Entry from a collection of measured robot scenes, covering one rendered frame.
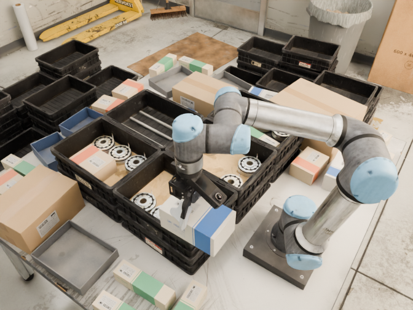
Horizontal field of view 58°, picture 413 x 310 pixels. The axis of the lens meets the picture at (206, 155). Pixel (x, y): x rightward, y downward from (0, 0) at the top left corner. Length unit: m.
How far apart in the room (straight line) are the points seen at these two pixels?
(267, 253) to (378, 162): 0.66
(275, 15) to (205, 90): 2.63
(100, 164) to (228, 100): 0.81
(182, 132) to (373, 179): 0.49
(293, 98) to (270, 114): 1.00
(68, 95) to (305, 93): 1.68
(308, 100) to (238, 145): 1.16
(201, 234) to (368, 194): 0.46
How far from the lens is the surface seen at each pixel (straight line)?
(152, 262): 1.56
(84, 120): 2.26
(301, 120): 1.06
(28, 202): 1.67
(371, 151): 1.05
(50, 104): 2.86
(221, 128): 0.92
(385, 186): 1.05
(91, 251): 1.63
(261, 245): 1.54
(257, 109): 1.02
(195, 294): 1.41
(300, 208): 1.38
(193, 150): 0.93
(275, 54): 3.54
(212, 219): 1.11
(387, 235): 2.72
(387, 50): 4.07
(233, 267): 1.53
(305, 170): 1.81
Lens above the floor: 2.02
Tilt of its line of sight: 43 degrees down
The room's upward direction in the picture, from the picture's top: straight up
